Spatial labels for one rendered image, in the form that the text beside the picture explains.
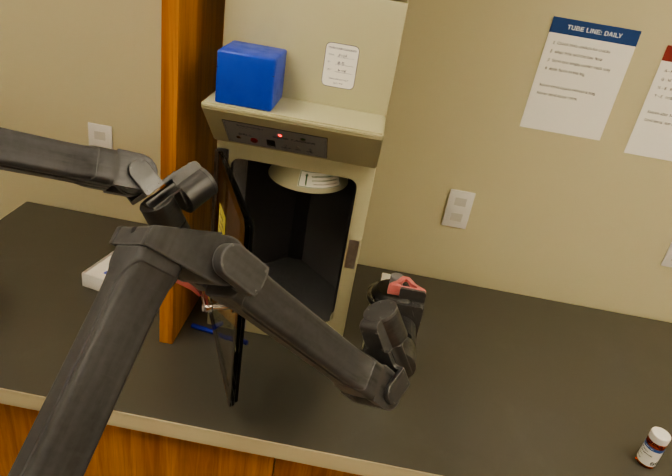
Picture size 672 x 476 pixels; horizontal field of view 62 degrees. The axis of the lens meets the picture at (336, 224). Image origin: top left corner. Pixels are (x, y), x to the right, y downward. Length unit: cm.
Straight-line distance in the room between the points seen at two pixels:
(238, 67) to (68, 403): 61
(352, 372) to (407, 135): 85
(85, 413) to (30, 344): 78
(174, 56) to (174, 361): 63
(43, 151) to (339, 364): 52
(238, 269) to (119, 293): 13
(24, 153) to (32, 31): 90
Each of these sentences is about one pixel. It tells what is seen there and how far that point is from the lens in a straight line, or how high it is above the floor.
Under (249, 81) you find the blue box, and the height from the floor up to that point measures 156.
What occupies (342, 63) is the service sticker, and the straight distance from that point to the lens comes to 107.
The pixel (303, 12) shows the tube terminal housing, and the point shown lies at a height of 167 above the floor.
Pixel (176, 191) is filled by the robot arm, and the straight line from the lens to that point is 95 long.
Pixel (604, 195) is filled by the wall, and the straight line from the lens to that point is 170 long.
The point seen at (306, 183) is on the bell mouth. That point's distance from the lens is 117.
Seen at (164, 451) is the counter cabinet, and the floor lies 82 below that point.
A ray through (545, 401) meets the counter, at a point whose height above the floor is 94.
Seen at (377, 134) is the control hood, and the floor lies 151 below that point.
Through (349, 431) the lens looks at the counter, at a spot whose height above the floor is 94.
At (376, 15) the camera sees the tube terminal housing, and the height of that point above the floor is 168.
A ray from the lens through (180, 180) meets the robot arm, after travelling 96.
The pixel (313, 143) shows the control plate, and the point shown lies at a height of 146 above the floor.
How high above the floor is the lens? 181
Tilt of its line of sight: 27 degrees down
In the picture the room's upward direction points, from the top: 10 degrees clockwise
